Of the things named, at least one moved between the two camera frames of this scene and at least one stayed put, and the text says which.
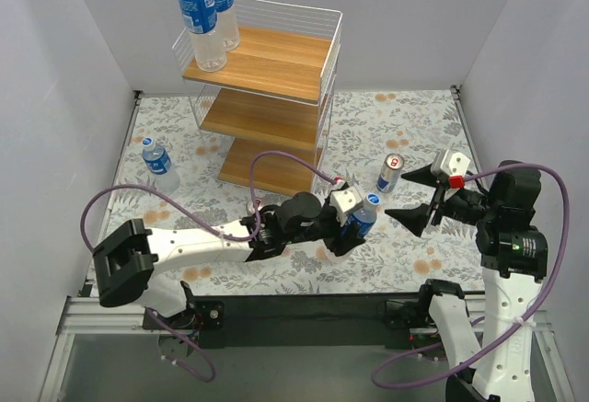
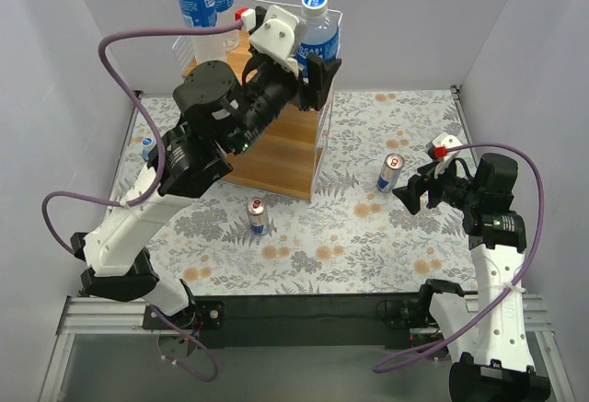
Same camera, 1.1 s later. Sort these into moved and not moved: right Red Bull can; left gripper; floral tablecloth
Moved: left gripper
Not moved: right Red Bull can; floral tablecloth
